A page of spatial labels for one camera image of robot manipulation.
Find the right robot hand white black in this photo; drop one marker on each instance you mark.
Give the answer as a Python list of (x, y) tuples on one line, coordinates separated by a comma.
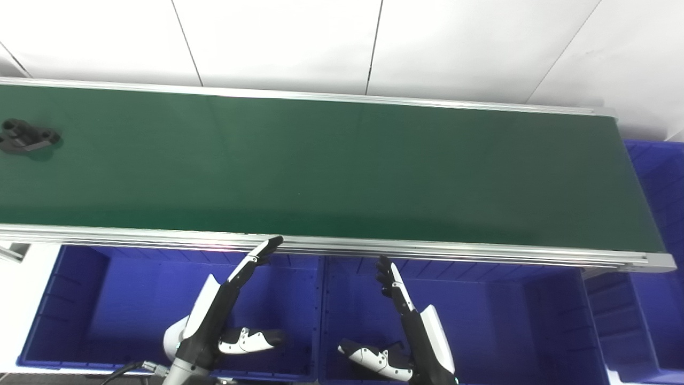
[(427, 347)]

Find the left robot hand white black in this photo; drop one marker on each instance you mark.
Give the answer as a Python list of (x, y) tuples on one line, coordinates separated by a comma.
[(206, 321)]

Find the black flange part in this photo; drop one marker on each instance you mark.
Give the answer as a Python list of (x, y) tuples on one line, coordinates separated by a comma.
[(24, 138)]

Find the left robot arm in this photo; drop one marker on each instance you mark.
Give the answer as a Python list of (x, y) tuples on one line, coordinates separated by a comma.
[(184, 373)]

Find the blue plastic bin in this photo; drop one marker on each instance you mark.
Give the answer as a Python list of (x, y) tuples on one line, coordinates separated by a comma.
[(481, 321), (133, 305), (657, 299)]

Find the aluminium conveyor leg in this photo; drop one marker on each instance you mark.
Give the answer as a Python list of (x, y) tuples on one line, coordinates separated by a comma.
[(13, 251)]

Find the green conveyor belt aluminium frame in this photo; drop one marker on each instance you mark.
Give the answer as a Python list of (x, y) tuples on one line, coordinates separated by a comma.
[(342, 171)]

